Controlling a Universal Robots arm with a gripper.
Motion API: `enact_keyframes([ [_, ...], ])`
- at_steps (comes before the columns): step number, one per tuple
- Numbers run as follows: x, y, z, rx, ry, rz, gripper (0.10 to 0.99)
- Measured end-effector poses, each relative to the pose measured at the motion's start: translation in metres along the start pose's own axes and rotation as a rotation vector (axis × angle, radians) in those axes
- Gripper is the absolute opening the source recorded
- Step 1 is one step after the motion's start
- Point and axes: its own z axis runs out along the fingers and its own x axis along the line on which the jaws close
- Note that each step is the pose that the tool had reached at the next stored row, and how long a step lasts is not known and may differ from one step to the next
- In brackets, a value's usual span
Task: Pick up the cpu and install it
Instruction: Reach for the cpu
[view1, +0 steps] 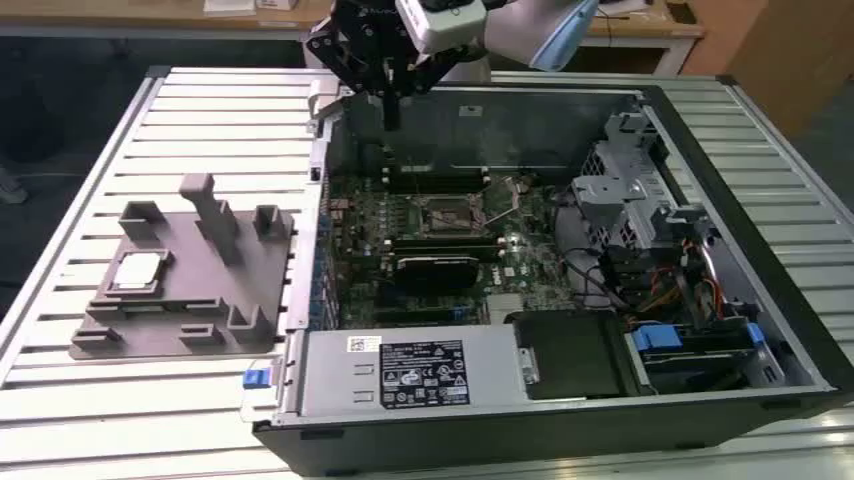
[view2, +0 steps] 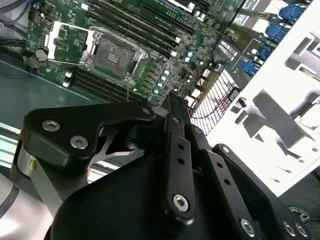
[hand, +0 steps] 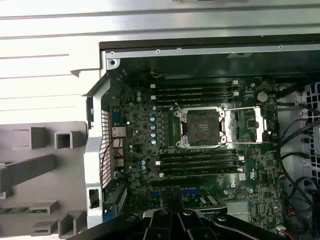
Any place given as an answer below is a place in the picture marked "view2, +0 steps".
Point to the metal socket cover frame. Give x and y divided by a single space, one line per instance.
52 47

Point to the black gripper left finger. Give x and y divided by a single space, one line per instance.
112 112

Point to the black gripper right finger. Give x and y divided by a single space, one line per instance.
235 200

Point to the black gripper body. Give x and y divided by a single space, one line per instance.
112 212

